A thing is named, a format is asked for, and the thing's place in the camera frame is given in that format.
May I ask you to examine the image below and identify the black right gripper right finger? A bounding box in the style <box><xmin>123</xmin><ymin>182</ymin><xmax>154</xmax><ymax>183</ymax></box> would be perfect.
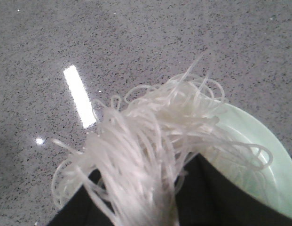
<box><xmin>176</xmin><ymin>155</ymin><xmax>292</xmax><ymax>226</ymax></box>

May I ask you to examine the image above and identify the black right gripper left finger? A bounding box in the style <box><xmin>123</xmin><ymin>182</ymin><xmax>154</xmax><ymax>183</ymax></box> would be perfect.
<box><xmin>47</xmin><ymin>168</ymin><xmax>118</xmax><ymax>226</ymax></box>

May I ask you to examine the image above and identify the white vermicelli noodle bundle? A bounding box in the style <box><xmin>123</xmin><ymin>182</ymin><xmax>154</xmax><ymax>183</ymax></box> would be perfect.
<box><xmin>51</xmin><ymin>53</ymin><xmax>274</xmax><ymax>226</ymax></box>

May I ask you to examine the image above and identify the pale green plate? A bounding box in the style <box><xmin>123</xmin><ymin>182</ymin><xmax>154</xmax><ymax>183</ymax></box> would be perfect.
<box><xmin>203</xmin><ymin>104</ymin><xmax>292</xmax><ymax>218</ymax></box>

